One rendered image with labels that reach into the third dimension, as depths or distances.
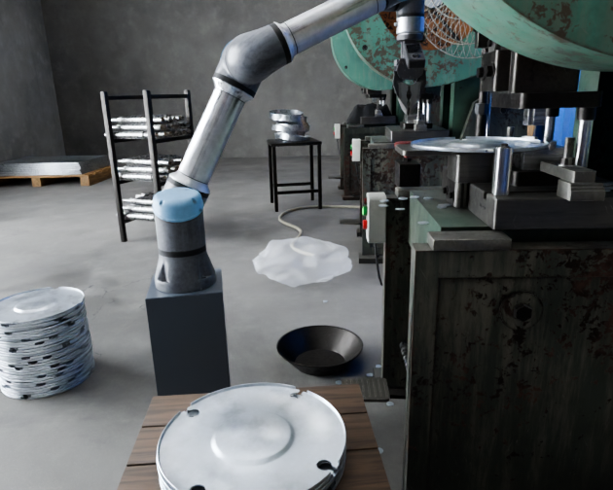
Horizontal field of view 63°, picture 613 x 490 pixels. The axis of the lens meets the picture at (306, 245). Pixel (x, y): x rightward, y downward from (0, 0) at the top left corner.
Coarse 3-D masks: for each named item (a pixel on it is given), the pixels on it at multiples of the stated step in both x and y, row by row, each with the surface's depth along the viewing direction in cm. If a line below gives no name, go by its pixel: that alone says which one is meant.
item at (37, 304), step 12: (48, 288) 177; (60, 288) 177; (72, 288) 175; (0, 300) 167; (12, 300) 167; (24, 300) 165; (36, 300) 165; (48, 300) 164; (60, 300) 166; (72, 300) 165; (0, 312) 158; (12, 312) 158; (24, 312) 157; (36, 312) 157; (48, 312) 157; (60, 312) 155; (12, 324) 149
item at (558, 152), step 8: (528, 152) 103; (536, 152) 103; (544, 152) 103; (552, 152) 103; (560, 152) 103; (512, 160) 110; (520, 160) 106; (528, 160) 104; (536, 160) 104; (520, 168) 106; (528, 168) 104; (536, 168) 104
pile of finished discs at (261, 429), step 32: (256, 384) 92; (192, 416) 85; (224, 416) 83; (256, 416) 82; (288, 416) 83; (320, 416) 82; (160, 448) 76; (192, 448) 76; (224, 448) 75; (256, 448) 74; (288, 448) 75; (320, 448) 75; (160, 480) 73; (192, 480) 69; (224, 480) 69; (256, 480) 69; (288, 480) 69; (320, 480) 68
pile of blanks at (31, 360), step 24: (72, 312) 159; (0, 336) 153; (24, 336) 152; (48, 336) 154; (72, 336) 160; (0, 360) 157; (24, 360) 153; (48, 360) 155; (72, 360) 162; (0, 384) 160; (24, 384) 155; (48, 384) 158; (72, 384) 162
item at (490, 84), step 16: (496, 48) 107; (496, 64) 101; (512, 64) 100; (528, 64) 99; (544, 64) 98; (496, 80) 102; (512, 80) 100; (528, 80) 99; (544, 80) 99; (560, 80) 99; (576, 80) 99
